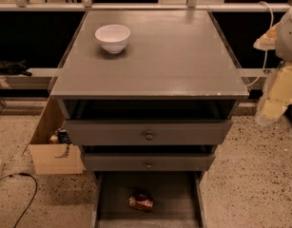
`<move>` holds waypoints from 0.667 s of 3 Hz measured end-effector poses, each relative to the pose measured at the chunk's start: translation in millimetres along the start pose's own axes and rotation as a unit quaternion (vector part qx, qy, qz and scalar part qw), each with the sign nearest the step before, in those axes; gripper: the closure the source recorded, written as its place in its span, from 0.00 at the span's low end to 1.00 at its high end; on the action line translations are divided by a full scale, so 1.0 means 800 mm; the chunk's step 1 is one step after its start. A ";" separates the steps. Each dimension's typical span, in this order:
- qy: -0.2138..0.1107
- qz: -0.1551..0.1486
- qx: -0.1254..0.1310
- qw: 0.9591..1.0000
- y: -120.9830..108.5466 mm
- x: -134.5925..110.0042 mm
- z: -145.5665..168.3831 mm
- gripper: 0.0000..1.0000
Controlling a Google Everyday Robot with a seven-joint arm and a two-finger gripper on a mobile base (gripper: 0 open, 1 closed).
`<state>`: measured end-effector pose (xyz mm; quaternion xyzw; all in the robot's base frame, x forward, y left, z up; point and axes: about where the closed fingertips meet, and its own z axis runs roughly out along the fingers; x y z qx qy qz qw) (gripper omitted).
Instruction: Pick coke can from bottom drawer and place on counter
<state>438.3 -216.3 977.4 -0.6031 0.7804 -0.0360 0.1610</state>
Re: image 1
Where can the grey top drawer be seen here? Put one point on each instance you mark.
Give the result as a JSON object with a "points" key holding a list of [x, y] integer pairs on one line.
{"points": [[147, 132]]}

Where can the black object on shelf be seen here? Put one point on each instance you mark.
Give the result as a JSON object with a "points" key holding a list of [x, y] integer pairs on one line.
{"points": [[14, 68]]}

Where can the white ceramic bowl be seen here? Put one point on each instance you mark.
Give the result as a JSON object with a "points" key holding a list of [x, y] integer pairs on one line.
{"points": [[113, 38]]}

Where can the grey middle drawer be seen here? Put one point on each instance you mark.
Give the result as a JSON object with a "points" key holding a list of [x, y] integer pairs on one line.
{"points": [[148, 162]]}

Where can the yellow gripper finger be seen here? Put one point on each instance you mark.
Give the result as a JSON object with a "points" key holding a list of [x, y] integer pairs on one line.
{"points": [[267, 40], [277, 96]]}

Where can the cardboard box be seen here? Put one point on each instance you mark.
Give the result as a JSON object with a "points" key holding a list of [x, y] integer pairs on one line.
{"points": [[48, 155]]}

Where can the grey drawer cabinet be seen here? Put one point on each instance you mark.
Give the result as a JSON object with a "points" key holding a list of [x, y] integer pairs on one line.
{"points": [[175, 67]]}

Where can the items inside cardboard box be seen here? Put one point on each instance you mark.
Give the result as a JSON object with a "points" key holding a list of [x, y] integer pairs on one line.
{"points": [[60, 136]]}

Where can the grey open bottom drawer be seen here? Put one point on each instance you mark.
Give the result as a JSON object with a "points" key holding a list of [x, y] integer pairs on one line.
{"points": [[177, 201]]}

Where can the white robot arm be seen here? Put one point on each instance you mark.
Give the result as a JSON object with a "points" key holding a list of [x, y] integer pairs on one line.
{"points": [[283, 41]]}

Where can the metal rail frame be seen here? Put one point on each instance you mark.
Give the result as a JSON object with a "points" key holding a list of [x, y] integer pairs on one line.
{"points": [[214, 5]]}

